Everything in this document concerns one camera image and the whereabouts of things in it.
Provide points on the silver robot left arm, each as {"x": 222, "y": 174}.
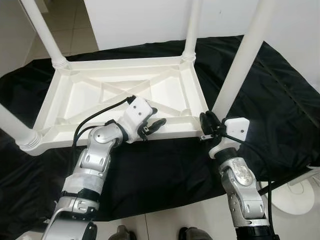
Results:
{"x": 95, "y": 160}

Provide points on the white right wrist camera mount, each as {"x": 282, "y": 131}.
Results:
{"x": 235, "y": 127}

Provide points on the grey robot left foot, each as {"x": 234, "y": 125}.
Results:
{"x": 121, "y": 233}

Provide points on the grey robot right foot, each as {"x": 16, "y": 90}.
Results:
{"x": 196, "y": 234}

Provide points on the grey robot foot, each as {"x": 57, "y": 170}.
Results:
{"x": 121, "y": 233}
{"x": 196, "y": 234}

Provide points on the black cloth table cover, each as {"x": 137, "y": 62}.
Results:
{"x": 280, "y": 90}

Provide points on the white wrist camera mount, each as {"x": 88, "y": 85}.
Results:
{"x": 136, "y": 112}
{"x": 235, "y": 127}

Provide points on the white plastic table top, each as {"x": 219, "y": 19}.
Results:
{"x": 75, "y": 100}

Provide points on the black metal table leg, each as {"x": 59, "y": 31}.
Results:
{"x": 265, "y": 189}

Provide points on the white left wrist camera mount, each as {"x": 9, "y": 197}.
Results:
{"x": 136, "y": 112}

